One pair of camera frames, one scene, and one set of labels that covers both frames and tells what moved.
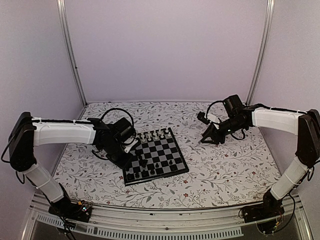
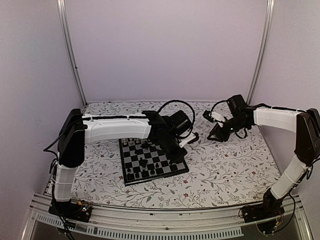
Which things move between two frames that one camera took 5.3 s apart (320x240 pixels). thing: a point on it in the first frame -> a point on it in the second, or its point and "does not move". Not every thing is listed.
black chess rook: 129,176 does not move
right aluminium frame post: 270,12 does not move
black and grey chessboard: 157,155 does not move
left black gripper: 125,164 -> 177,158
